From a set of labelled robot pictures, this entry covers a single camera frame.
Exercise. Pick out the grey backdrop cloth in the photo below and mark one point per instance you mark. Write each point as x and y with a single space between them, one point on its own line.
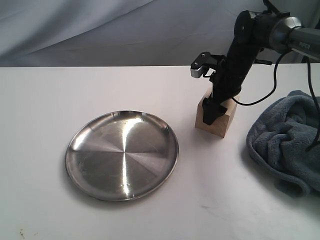
73 33

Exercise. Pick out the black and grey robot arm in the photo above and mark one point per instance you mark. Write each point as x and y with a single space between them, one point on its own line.
279 32

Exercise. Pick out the round stainless steel plate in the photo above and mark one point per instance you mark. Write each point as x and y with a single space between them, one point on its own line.
122 156

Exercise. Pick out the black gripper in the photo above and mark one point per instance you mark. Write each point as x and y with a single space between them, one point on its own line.
229 79

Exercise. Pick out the light wooden cube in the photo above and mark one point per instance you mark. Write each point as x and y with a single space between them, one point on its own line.
221 125

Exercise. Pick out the blue fleece towel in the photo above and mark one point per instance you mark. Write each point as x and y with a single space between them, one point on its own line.
278 139

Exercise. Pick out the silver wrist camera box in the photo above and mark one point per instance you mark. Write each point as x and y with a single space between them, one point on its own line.
197 67

